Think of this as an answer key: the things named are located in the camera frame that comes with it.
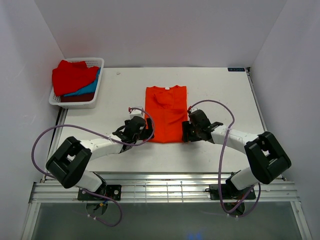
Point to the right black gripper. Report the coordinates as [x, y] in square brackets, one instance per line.
[186, 127]

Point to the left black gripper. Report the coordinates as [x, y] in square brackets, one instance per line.
[150, 134]

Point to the orange t shirt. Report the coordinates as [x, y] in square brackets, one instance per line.
[168, 109]

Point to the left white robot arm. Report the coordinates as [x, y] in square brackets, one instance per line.
[69, 162]

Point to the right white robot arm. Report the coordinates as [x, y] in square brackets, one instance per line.
[266, 157]

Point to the blue table label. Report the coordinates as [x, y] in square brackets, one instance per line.
[236, 69]

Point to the dark maroon t shirt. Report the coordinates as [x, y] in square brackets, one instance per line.
[77, 98]

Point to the blue t shirt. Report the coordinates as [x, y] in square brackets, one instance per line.
[91, 88]

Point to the red t shirt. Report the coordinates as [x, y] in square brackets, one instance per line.
[69, 77]

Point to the white plastic basket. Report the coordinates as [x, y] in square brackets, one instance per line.
[91, 62]

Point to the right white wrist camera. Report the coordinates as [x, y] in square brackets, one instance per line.
[192, 109]

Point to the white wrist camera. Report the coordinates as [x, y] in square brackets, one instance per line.
[192, 109]
[136, 112]

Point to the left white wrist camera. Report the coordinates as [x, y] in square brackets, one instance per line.
[136, 112]

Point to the aluminium frame rails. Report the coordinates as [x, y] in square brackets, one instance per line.
[160, 188]

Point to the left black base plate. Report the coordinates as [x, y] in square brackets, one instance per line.
[112, 191]

